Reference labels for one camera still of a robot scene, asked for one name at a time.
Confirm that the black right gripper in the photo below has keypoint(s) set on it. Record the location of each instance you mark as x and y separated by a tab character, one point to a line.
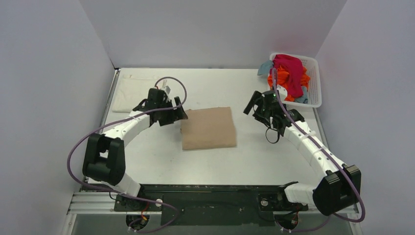
257	107

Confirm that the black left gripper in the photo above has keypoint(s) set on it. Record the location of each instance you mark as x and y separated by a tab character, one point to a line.
172	113

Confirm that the tan beige t shirt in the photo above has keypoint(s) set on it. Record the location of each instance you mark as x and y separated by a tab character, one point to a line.
208	129

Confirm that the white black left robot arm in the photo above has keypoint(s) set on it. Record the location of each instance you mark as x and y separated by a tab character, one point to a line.
104	159

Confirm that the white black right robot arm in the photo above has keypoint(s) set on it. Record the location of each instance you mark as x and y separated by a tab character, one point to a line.
339	185

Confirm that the teal blue cloth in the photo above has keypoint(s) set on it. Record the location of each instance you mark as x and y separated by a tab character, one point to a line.
265	67

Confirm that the orange cloth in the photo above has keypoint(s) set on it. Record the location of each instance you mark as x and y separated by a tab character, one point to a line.
283	77

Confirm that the magenta red cloth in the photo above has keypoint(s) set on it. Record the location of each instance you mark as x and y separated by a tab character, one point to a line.
295	68

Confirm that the folded cream t shirt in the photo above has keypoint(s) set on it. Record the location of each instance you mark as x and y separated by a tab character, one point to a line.
130	91

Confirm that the white perforated plastic basket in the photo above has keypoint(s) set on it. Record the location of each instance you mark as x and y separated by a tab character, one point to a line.
314	90

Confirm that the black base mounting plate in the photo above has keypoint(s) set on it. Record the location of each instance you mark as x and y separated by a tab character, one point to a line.
256	205

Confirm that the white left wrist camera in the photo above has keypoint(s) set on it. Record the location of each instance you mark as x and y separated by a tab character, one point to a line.
166	89

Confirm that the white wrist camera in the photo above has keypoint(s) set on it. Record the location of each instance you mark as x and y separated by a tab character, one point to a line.
282	93
166	89

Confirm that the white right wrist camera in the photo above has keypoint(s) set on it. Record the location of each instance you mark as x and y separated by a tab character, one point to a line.
282	93

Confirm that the aluminium rail frame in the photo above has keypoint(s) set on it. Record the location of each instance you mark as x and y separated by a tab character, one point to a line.
101	203

